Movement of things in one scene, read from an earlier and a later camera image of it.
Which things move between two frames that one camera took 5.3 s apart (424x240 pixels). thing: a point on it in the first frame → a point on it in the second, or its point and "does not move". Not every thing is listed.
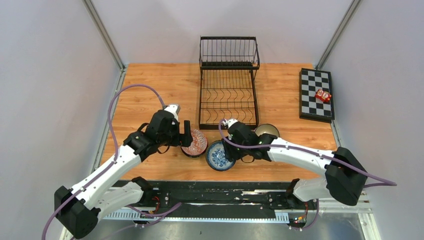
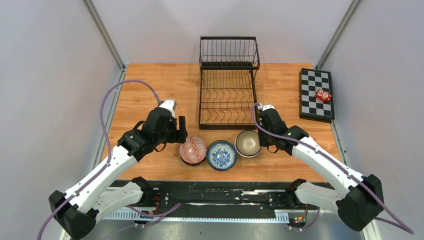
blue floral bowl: [216, 156] does not move
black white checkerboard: [311, 107] does not move
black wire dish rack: [228, 86] does not move
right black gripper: [231, 155] → [263, 143]
